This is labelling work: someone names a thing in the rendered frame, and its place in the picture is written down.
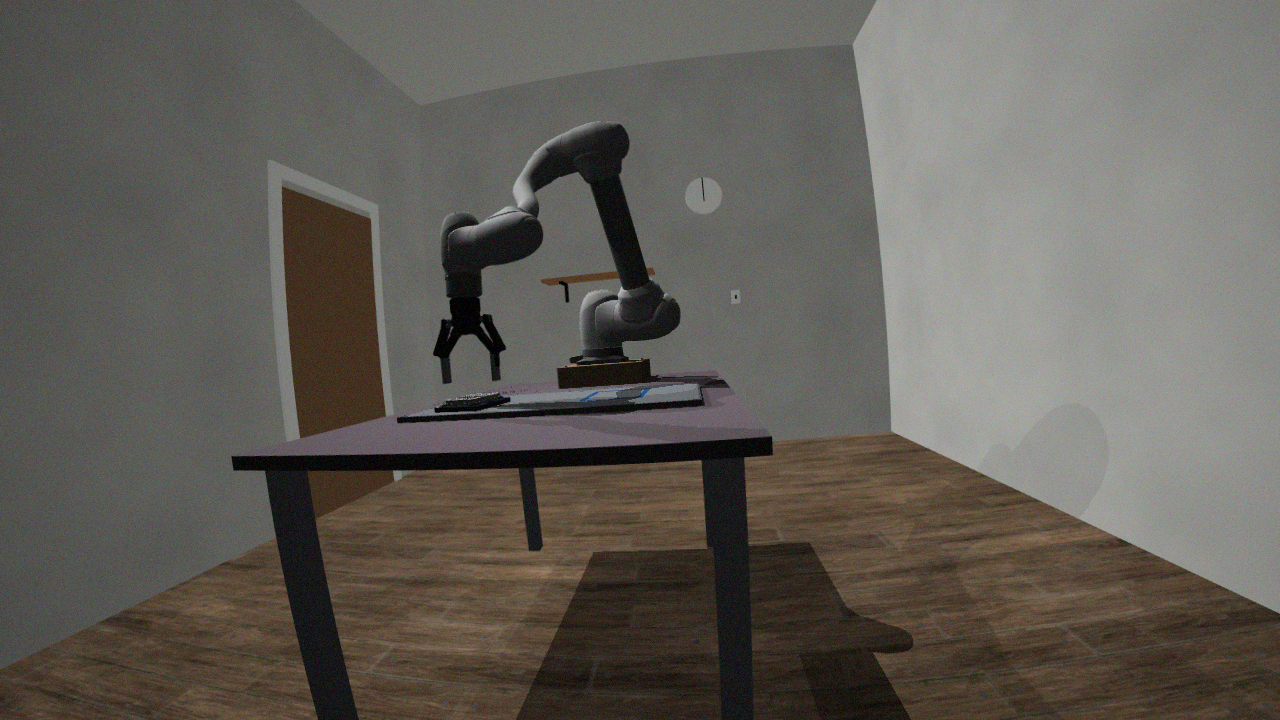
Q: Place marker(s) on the blue taped rectangular outline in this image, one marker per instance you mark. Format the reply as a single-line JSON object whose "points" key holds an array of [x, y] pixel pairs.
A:
{"points": [[641, 395]]}

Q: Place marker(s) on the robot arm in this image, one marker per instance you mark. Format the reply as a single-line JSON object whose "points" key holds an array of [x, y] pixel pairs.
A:
{"points": [[641, 311]]}

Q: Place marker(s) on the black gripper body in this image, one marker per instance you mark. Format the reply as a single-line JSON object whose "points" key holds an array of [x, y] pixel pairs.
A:
{"points": [[469, 309]]}

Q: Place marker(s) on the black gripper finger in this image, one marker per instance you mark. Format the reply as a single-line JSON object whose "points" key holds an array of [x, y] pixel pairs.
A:
{"points": [[448, 347], [494, 347]]}

